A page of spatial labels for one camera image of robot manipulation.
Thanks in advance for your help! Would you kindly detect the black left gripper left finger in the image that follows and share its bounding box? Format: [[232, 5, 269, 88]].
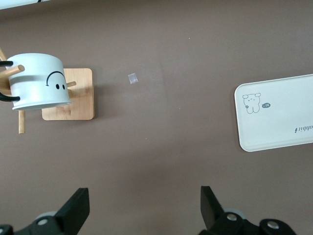
[[55, 188, 90, 235]]

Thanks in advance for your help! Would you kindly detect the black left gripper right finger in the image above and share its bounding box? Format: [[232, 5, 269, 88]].
[[200, 186, 225, 231]]

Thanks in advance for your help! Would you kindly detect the white smiley face cup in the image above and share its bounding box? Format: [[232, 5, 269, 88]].
[[0, 52, 72, 111]]

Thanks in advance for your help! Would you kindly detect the wooden cup rack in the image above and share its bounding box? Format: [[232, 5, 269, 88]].
[[0, 46, 95, 135]]

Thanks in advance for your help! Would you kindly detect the cream rabbit print tray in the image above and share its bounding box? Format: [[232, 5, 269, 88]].
[[234, 73, 313, 153]]

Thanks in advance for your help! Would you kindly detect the white board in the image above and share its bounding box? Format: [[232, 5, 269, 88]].
[[0, 0, 81, 10]]

